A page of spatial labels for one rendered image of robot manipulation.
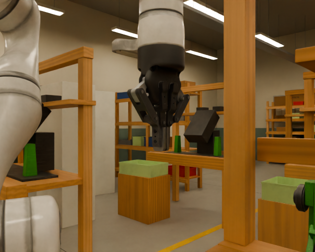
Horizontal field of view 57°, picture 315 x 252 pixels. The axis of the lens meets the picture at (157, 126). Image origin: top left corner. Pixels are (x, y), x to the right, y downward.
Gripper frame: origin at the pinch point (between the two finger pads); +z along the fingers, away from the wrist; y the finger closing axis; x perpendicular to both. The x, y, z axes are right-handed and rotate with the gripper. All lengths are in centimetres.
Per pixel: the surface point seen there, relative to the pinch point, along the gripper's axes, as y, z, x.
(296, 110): 1050, -58, 287
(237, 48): 66, -31, 20
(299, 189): 50, 15, -6
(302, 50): 53, -23, -6
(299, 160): 74, 10, 1
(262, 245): 71, 42, 13
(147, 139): 449, 28, 435
